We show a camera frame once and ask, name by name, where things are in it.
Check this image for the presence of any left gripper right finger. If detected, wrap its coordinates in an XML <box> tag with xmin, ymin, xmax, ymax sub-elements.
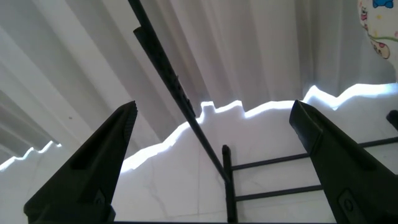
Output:
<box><xmin>289</xmin><ymin>99</ymin><xmax>398</xmax><ymax>222</ymax></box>

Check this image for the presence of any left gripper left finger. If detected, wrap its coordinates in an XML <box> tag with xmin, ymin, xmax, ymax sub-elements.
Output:
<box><xmin>23</xmin><ymin>100</ymin><xmax>139</xmax><ymax>222</ymax></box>

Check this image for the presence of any cream printed garment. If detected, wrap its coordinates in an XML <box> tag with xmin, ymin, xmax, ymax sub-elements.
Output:
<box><xmin>357</xmin><ymin>0</ymin><xmax>398</xmax><ymax>82</ymax></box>

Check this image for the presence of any black clothes rack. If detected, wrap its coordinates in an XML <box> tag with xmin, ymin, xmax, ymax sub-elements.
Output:
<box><xmin>127</xmin><ymin>0</ymin><xmax>398</xmax><ymax>223</ymax></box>

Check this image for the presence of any white curtain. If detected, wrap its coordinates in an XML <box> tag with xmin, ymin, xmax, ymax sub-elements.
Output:
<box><xmin>0</xmin><ymin>0</ymin><xmax>398</xmax><ymax>164</ymax></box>

